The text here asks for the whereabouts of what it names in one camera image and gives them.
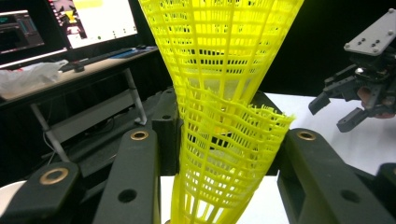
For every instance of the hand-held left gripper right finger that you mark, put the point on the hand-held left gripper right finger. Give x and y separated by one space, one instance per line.
264 101

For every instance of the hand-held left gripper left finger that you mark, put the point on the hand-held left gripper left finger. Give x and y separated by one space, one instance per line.
166 137

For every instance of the yellow plastic shuttlecock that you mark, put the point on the yellow plastic shuttlecock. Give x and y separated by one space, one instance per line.
230 174
218 40

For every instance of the wooden desk with metal legs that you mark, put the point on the wooden desk with metal legs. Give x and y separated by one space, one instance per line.
90 109

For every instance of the blue mouse pad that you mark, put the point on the blue mouse pad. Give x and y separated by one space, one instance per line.
134 53

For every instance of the black computer mouse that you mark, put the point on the black computer mouse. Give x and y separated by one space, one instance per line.
141 46

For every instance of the black keyboard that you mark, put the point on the black keyboard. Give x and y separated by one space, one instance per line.
93 59

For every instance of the large bright monitor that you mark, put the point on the large bright monitor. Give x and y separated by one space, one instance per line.
102 21

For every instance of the white plastic bag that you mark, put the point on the white plastic bag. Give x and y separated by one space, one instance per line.
28 77

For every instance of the dark screen monitor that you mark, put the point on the dark screen monitor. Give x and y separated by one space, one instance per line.
21 34

